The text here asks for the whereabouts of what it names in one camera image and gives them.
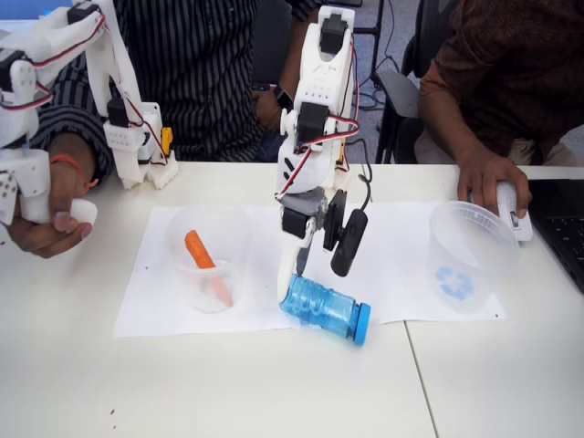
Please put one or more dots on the smartwatch with grey band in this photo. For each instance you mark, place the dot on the smartwatch with grey band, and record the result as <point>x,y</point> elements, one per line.
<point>283,96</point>

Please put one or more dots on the white follower robot arm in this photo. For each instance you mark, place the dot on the white follower robot arm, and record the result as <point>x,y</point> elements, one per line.
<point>321,77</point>

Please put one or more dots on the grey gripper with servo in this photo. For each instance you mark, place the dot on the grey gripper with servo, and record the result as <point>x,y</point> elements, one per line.
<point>292,222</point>

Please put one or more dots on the black desk leg frame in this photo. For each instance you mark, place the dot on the black desk leg frame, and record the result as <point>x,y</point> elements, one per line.
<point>377,41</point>

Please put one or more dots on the bare forearm of brown-shirt person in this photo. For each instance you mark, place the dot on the bare forearm of brown-shirt person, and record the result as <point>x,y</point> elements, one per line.
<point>451,123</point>

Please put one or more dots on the black gripper webcam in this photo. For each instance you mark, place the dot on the black gripper webcam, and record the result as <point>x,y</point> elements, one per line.
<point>349,242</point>

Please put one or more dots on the orange carrot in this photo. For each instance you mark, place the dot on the orange carrot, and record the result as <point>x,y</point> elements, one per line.
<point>198,253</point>

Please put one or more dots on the right forearm in striped sleeve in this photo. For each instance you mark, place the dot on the right forearm in striped sleeve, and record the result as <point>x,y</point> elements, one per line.
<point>68,105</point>

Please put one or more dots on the blue plastic bottle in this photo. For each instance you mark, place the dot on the blue plastic bottle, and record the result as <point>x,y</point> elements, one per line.
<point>328,305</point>

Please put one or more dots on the right hand of striped-shirt person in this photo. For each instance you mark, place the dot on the right hand of striped-shirt person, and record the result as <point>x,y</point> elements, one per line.
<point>64,189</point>

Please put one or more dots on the bare left forearm of striped-shirt person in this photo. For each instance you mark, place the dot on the bare left forearm of striped-shirt person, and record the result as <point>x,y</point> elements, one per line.
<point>289,68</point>

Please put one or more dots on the person in brown shirt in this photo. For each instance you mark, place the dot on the person in brown shirt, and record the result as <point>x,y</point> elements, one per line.
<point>511,59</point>

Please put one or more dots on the white computer mouse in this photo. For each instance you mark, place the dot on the white computer mouse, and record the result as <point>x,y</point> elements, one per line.
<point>504,201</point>

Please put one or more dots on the hand of brown-shirt person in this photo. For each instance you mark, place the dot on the hand of brown-shirt person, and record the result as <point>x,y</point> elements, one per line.
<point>488,175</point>

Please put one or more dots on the yellow table clamp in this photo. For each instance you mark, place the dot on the yellow table clamp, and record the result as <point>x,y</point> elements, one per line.
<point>168,141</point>
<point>341,153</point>

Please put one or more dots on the clear plastic cup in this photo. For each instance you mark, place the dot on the clear plastic cup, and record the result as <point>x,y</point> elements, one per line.
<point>214,301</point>

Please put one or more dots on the left hand of striped-shirt person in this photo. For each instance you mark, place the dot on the left hand of striped-shirt person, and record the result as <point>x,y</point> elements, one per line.
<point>268,111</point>

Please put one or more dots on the clear plastic deli container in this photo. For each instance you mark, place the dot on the clear plastic deli container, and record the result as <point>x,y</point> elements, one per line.
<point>461,292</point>

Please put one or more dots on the black laptop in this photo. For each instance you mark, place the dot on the black laptop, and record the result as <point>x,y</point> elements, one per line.
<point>561,219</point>

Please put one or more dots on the white leader robot arm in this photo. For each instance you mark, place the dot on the white leader robot arm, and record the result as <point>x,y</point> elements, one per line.
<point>118,68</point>

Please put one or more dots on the white paper sheet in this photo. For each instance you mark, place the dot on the white paper sheet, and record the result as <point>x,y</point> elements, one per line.
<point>150,296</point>

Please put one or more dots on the person in striped shirt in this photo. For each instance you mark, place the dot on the person in striped shirt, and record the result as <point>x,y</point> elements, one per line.
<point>205,68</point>

